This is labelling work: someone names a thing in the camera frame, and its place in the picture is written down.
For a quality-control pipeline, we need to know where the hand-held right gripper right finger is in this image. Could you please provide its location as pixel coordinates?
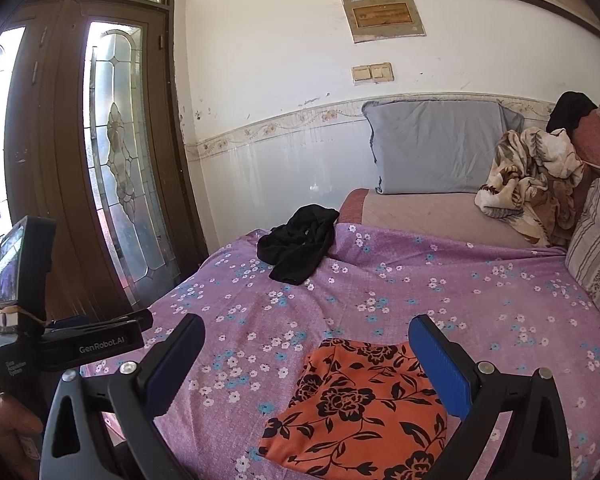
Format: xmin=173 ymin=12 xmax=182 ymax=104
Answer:
xmin=407 ymin=314 xmax=573 ymax=480

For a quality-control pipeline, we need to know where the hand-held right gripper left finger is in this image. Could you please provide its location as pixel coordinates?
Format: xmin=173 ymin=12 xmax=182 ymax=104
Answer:
xmin=39 ymin=312 xmax=207 ymax=480

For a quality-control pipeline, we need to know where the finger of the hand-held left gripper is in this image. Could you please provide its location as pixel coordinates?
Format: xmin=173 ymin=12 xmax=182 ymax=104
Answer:
xmin=45 ymin=308 xmax=154 ymax=333

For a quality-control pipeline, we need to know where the orange black floral shirt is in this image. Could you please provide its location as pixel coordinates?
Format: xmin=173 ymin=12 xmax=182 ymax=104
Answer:
xmin=258 ymin=338 xmax=449 ymax=480

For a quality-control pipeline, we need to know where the person's left hand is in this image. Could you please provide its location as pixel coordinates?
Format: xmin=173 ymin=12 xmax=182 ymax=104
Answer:
xmin=0 ymin=392 xmax=43 ymax=480

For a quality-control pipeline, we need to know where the purple floral bedsheet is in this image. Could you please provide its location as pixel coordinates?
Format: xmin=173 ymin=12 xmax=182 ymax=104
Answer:
xmin=80 ymin=223 xmax=600 ymax=480

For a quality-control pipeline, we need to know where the pink beige mattress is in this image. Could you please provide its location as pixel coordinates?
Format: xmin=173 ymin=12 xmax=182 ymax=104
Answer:
xmin=339 ymin=187 xmax=551 ymax=251

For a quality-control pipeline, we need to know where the wooden door with leaded glass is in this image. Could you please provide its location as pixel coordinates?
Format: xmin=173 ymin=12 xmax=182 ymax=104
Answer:
xmin=35 ymin=0 xmax=209 ymax=321
xmin=0 ymin=15 xmax=46 ymax=321

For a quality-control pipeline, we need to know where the black crumpled cloth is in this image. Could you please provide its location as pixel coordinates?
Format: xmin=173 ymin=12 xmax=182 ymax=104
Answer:
xmin=256 ymin=204 xmax=341 ymax=286

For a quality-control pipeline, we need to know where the striped floral cushion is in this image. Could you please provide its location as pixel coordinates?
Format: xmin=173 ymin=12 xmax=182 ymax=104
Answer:
xmin=565 ymin=177 xmax=600 ymax=338

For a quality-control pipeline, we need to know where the beige brown floral blanket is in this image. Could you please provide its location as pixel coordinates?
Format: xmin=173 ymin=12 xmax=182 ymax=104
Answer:
xmin=475 ymin=126 xmax=586 ymax=248

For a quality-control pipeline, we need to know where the grey pillow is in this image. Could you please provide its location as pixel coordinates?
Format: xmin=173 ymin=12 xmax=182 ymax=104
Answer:
xmin=361 ymin=99 xmax=526 ymax=196

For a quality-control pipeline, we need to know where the pink sofa backrest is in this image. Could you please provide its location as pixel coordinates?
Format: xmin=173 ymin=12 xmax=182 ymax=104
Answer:
xmin=570 ymin=110 xmax=600 ymax=181

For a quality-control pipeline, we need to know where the black garment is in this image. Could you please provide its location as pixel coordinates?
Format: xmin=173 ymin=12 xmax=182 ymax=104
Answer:
xmin=546 ymin=91 xmax=599 ymax=133

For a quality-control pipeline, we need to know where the small framed wall picture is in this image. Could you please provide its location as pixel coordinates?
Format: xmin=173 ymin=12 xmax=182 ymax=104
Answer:
xmin=341 ymin=0 xmax=427 ymax=44

